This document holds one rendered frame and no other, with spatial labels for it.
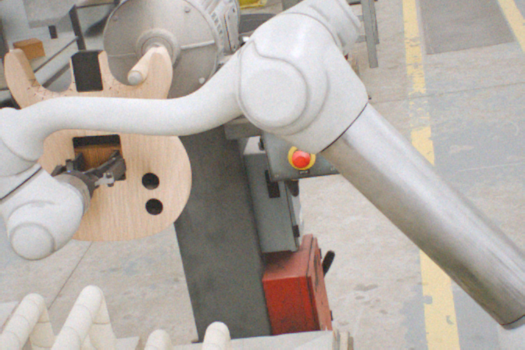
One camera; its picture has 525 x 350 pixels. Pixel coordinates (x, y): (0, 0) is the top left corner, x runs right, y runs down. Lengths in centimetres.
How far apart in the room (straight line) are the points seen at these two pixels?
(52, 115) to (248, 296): 101
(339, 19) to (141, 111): 37
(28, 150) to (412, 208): 67
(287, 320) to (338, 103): 125
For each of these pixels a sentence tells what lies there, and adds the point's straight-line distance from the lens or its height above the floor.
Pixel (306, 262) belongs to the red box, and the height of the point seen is 62.
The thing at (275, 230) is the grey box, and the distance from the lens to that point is 251.
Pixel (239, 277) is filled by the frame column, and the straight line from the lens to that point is 255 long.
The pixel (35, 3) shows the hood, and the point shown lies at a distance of 195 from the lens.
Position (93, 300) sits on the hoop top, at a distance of 139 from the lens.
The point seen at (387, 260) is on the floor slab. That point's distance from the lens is 394.
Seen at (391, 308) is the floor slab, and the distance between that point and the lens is 360.
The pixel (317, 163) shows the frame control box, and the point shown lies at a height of 95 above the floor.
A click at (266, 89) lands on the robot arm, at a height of 135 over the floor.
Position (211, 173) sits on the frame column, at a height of 90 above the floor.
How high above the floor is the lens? 170
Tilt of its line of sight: 19 degrees down
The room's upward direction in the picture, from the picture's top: 11 degrees counter-clockwise
